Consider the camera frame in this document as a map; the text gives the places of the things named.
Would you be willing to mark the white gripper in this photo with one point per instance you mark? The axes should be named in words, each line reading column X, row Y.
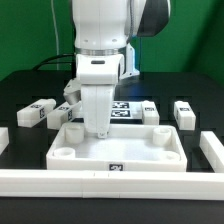
column 98, row 70

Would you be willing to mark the white desk top tray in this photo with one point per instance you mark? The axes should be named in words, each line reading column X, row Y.
column 155, row 148

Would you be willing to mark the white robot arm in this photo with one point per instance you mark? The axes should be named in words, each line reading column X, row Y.
column 104, row 55

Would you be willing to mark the fiducial marker sheet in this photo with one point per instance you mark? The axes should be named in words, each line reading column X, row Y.
column 126, row 110

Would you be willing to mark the white front fence bar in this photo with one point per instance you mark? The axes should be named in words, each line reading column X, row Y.
column 109, row 184

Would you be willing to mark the white fence bar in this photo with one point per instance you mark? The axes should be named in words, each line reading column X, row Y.
column 109, row 184
column 213, row 150
column 4, row 139

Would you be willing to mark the white left fence bar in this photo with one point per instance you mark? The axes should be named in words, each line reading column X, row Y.
column 4, row 139

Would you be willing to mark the white right fence bar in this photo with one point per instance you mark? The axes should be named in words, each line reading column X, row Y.
column 213, row 150

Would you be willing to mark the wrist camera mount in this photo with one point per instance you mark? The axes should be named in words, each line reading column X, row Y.
column 130, row 69

